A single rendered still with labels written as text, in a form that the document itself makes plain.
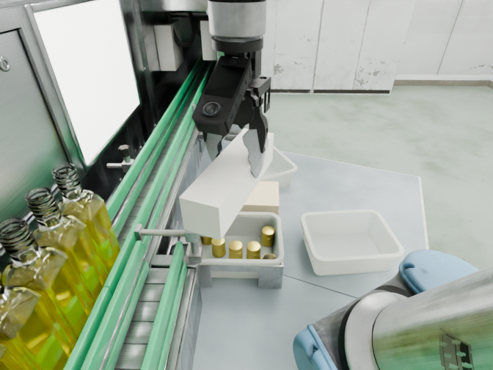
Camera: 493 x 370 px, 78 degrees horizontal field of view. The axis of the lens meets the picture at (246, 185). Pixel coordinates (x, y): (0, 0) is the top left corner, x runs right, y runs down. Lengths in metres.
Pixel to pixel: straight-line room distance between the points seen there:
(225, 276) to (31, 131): 0.48
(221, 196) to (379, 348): 0.25
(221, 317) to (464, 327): 0.55
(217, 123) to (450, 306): 0.28
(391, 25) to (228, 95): 4.01
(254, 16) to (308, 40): 3.71
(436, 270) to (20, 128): 0.66
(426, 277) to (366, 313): 0.12
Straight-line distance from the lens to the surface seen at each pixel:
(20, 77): 0.66
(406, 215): 1.06
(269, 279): 0.74
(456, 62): 5.37
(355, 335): 0.33
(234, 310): 0.73
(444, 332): 0.26
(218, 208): 0.41
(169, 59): 1.47
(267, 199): 0.89
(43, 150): 0.69
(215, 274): 0.74
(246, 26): 0.42
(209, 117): 0.38
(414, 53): 5.07
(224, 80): 0.42
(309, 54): 4.16
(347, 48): 4.25
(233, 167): 0.49
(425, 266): 0.45
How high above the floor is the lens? 1.37
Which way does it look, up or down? 35 degrees down
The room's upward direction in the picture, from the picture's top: straight up
